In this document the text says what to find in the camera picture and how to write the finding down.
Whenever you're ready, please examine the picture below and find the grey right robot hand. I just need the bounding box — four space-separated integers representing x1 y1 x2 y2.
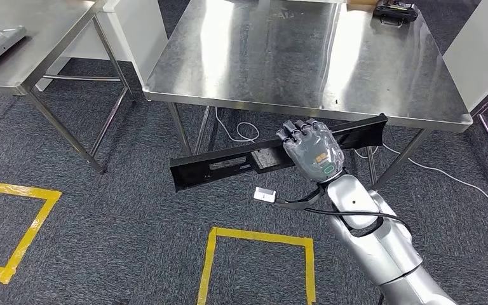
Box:
276 118 346 184

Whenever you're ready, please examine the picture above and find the black plastic panel part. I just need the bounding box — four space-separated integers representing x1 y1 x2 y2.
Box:
168 113 390 193

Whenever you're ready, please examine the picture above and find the stainless steel workbench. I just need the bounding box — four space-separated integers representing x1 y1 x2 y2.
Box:
142 0 474 193

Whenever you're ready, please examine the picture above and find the yellow floor tape square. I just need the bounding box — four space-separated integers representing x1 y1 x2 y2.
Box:
196 226 317 305
0 180 63 285

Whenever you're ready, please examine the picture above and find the black handheld device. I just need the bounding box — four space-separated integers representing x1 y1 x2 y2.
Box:
372 0 420 28

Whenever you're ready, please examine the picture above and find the stainless steel table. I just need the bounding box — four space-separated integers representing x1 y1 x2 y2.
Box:
0 0 136 174

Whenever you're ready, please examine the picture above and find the black camera bracket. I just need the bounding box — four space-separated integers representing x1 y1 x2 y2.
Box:
272 184 328 212

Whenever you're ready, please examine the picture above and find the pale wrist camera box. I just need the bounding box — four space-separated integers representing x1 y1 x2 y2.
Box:
253 187 278 205

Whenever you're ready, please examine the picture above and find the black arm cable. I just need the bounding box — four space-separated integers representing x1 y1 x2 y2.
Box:
302 207 414 239

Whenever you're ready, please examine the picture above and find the white floor cable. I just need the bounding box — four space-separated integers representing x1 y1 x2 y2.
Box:
213 107 262 144
353 143 488 217

